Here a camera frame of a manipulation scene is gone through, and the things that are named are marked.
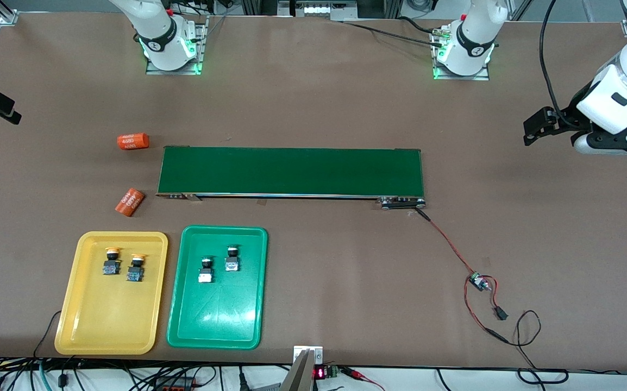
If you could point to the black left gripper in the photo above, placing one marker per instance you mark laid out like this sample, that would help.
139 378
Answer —
568 118

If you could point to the orange cylinder white 4680 print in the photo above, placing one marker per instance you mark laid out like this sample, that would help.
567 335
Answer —
130 202
133 142

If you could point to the yellow push button switch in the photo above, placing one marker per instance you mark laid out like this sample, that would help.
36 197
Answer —
111 267
136 274

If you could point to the green push button switch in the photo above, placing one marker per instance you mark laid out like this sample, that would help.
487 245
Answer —
206 274
231 263

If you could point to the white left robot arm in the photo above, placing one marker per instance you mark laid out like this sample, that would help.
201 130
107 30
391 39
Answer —
618 98

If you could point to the small speed controller board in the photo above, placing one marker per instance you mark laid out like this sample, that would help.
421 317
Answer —
476 281

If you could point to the small black plug connector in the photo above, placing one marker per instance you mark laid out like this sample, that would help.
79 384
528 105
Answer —
501 313

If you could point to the yellow plastic tray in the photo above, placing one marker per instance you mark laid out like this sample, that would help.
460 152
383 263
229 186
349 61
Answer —
101 320

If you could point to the metal equipment rack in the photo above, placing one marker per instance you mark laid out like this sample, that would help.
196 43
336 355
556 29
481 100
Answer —
319 10

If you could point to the green conveyor belt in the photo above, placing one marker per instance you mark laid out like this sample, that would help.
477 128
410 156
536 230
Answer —
292 171

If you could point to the green plastic tray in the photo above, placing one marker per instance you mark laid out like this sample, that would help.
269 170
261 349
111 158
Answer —
218 309

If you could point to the red alligator clip lead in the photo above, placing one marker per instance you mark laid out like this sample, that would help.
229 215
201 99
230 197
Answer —
354 373

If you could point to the red digit display module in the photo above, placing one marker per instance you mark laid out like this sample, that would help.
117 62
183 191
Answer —
320 372

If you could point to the black red power strip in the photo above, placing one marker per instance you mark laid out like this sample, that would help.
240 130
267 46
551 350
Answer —
175 386

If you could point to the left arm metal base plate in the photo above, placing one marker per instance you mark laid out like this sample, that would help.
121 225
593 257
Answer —
482 76

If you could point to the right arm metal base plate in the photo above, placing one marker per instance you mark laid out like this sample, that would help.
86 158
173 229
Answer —
202 49

